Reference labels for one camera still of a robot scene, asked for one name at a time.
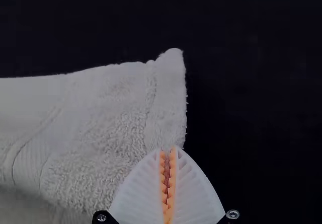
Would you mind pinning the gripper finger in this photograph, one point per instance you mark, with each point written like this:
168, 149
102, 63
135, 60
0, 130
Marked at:
193, 196
141, 196

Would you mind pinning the black mat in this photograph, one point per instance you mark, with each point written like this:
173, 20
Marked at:
251, 58

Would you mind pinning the pale towel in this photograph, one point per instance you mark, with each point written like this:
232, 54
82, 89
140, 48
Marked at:
88, 120

